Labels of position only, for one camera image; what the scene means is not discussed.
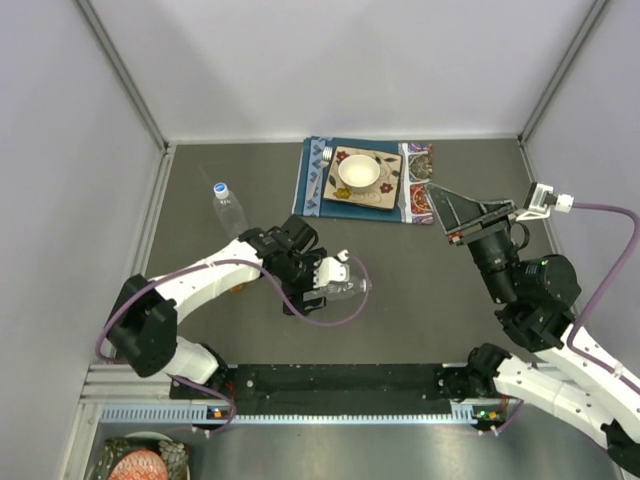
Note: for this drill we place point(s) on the blue white bottle cap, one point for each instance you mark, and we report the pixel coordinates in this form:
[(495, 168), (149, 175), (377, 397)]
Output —
[(221, 190)]

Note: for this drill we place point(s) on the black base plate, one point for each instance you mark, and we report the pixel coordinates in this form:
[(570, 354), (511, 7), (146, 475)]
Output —
[(351, 388)]

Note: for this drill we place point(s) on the square floral plate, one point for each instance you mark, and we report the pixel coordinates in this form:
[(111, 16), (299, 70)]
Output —
[(381, 194)]

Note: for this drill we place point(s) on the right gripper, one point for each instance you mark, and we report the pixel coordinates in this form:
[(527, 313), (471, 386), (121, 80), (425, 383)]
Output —
[(455, 211)]

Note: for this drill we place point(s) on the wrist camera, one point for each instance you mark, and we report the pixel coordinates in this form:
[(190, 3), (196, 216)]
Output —
[(541, 200), (331, 270)]

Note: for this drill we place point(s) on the grey cable duct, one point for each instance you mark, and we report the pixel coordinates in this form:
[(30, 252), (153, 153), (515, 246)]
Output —
[(209, 415)]

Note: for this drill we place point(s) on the blue patterned placemat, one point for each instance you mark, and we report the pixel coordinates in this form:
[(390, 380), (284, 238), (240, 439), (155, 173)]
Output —
[(412, 205)]

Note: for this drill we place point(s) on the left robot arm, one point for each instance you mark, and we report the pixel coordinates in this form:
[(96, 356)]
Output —
[(145, 318)]

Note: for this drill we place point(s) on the clear plastic bottle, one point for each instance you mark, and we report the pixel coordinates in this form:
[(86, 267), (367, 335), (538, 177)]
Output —
[(231, 215), (334, 291)]

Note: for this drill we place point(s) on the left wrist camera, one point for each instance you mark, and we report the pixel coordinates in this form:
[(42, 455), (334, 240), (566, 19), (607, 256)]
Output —
[(331, 270)]

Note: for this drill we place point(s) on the silver fork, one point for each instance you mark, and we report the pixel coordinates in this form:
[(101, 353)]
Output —
[(325, 161)]

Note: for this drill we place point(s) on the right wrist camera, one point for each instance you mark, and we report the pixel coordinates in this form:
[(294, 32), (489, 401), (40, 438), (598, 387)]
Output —
[(541, 200)]

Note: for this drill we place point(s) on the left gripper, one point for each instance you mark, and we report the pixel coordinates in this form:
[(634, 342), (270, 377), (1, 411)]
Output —
[(296, 295)]

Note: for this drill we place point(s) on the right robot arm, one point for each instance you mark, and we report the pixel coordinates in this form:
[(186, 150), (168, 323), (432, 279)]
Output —
[(535, 297)]

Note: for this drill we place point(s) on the cream bowl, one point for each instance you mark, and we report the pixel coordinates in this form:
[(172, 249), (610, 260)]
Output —
[(359, 172)]

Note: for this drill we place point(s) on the stacked patterned bowls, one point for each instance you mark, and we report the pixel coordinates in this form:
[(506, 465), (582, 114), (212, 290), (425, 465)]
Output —
[(142, 455)]

